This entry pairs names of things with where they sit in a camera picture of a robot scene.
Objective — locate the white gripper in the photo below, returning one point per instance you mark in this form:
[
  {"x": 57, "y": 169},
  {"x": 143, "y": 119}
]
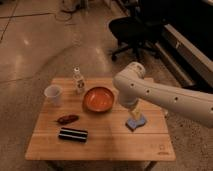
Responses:
[{"x": 130, "y": 102}]

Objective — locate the orange ceramic bowl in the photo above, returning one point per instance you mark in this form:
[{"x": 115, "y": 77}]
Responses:
[{"x": 98, "y": 99}]

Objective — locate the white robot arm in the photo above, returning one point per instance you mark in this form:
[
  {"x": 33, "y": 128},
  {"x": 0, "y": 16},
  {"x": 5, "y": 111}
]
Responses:
[{"x": 131, "y": 87}]

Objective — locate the blue sponge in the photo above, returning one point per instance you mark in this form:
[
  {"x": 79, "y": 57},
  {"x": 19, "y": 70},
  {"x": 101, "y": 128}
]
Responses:
[{"x": 134, "y": 124}]

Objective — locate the wooden folding table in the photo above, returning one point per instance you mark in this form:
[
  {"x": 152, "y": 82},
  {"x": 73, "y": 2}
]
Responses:
[{"x": 108, "y": 137}]

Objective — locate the clear plastic bottle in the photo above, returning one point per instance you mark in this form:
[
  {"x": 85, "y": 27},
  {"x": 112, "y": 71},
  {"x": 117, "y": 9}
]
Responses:
[{"x": 79, "y": 80}]

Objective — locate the red chili pepper toy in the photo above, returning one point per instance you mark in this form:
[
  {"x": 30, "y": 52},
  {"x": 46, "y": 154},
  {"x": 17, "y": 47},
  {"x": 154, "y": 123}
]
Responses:
[{"x": 66, "y": 119}]

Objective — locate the black office chair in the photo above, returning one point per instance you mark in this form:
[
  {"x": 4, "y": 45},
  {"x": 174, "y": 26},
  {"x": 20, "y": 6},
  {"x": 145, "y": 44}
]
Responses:
[{"x": 144, "y": 24}]

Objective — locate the white long desk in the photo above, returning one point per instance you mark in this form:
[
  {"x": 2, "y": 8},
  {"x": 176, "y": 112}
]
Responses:
[{"x": 194, "y": 57}]

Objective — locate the black white striped box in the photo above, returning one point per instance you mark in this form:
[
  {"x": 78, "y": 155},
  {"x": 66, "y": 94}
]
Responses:
[{"x": 73, "y": 134}]

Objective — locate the white plastic cup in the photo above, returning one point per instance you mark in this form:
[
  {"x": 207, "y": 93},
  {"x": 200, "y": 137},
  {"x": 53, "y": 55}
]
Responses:
[{"x": 54, "y": 94}]

